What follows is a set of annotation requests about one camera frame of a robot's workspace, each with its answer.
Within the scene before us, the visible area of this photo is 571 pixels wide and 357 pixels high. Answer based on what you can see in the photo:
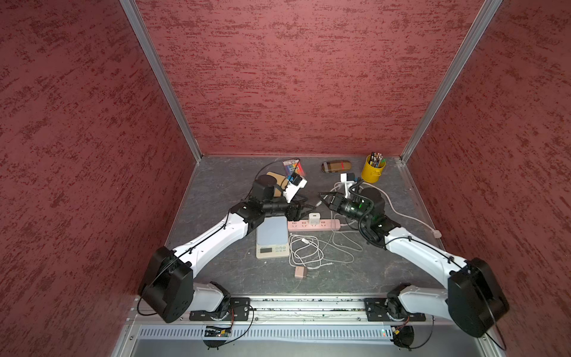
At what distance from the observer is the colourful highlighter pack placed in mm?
1156

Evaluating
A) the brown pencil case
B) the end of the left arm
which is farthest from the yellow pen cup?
the end of the left arm

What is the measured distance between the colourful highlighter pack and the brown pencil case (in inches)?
4.6

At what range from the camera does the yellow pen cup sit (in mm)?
1051

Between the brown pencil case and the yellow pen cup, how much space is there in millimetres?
82

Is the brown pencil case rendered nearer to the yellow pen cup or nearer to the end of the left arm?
the yellow pen cup

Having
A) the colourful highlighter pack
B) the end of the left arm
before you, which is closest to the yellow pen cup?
the colourful highlighter pack

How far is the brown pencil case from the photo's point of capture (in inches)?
45.3
